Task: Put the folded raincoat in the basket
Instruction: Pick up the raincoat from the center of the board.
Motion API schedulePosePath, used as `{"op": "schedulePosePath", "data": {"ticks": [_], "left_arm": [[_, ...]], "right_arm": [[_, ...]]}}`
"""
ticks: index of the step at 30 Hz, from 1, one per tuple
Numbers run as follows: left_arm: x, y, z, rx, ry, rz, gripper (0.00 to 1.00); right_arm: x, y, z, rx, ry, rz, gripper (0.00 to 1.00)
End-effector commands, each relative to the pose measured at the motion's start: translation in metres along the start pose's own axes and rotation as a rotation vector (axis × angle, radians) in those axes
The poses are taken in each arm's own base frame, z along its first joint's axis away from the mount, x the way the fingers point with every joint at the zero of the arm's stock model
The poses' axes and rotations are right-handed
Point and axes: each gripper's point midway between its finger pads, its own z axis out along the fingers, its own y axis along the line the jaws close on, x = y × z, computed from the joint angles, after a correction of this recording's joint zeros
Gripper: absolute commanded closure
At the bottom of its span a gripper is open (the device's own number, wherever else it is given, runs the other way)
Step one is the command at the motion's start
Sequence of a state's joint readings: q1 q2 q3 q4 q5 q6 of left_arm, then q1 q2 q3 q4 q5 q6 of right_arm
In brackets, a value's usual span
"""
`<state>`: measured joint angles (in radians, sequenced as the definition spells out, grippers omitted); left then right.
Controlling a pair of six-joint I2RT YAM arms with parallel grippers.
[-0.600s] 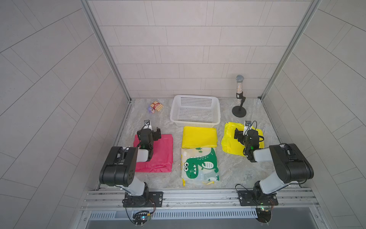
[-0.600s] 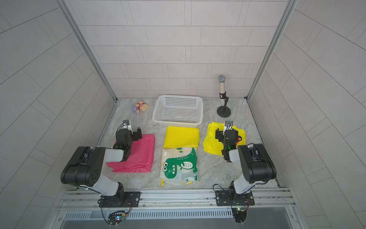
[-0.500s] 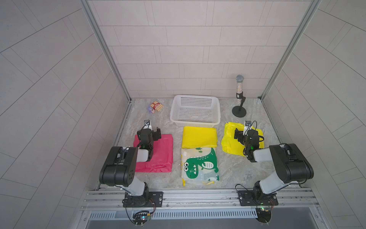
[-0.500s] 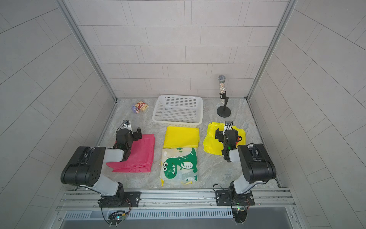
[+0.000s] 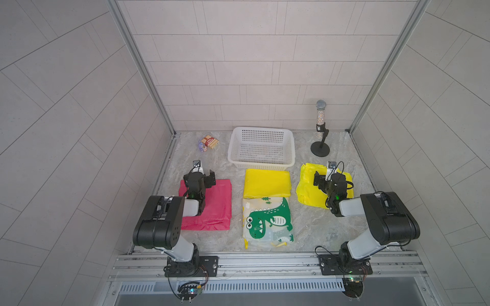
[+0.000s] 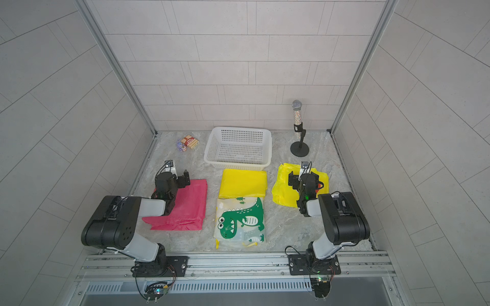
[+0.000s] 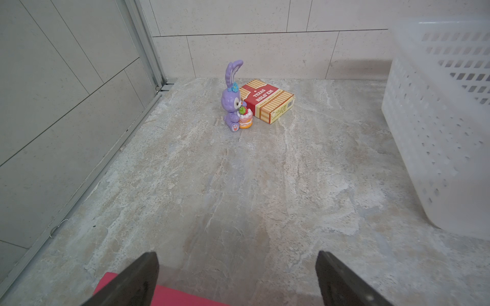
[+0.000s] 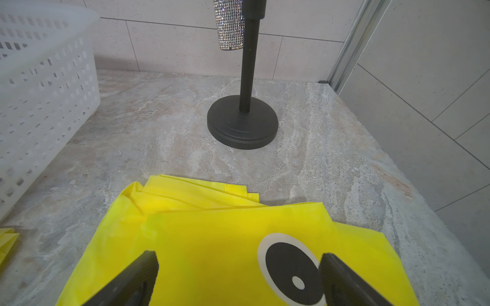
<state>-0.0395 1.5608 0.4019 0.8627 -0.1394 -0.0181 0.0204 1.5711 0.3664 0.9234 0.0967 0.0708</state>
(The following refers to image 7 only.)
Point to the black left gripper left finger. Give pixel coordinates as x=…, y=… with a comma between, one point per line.
x=135, y=285

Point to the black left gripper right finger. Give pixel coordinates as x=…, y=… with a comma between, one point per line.
x=339, y=285

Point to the pink raincoat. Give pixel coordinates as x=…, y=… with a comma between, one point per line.
x=167, y=296

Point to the white plastic perforated basket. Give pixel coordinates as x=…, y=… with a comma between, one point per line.
x=436, y=104

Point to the red striped card box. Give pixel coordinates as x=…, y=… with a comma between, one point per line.
x=267, y=102

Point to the purple bunny toy figure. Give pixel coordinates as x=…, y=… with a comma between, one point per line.
x=239, y=116

